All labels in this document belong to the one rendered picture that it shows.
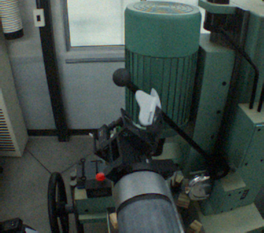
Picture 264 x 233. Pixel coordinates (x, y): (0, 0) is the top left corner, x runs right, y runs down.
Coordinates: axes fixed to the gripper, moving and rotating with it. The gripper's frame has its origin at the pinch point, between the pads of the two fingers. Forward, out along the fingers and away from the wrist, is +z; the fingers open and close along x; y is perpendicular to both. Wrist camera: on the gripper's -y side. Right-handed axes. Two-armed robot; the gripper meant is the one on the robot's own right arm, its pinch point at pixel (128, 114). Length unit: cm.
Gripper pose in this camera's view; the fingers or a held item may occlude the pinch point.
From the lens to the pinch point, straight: 53.0
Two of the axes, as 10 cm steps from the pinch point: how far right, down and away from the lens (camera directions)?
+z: -1.5, -5.1, 8.4
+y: -6.8, -5.7, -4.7
